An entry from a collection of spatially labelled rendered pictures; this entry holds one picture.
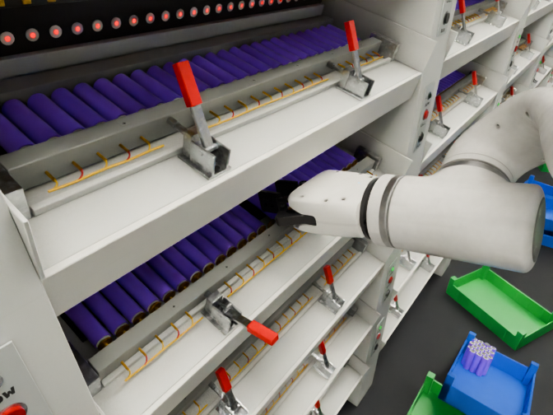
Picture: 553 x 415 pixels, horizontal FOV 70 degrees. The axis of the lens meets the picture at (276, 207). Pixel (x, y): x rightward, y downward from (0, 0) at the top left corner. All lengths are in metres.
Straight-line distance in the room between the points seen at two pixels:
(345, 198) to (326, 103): 0.12
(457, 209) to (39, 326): 0.35
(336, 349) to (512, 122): 0.66
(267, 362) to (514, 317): 1.19
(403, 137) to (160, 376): 0.54
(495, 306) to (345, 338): 0.86
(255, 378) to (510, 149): 0.47
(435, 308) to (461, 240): 1.22
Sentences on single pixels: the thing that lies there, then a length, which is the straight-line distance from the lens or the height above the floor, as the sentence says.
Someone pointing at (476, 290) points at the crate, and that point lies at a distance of 1.76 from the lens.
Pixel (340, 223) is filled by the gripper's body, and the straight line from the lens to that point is 0.46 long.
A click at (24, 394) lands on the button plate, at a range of 0.33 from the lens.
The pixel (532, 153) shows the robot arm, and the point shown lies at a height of 0.95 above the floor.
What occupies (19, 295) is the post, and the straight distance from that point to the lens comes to 0.28.
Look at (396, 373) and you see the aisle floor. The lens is 1.41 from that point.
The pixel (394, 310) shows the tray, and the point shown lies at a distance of 1.33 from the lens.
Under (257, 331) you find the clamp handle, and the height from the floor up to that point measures 0.78.
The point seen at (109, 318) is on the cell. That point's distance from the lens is 0.46.
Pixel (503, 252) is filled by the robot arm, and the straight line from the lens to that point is 0.41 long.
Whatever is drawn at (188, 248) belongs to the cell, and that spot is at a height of 0.80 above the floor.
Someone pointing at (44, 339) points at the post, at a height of 0.91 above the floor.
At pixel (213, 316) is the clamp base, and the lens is 0.48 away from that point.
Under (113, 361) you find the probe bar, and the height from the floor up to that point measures 0.79.
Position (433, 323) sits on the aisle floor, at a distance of 1.58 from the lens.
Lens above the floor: 1.12
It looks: 33 degrees down
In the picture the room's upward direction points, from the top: straight up
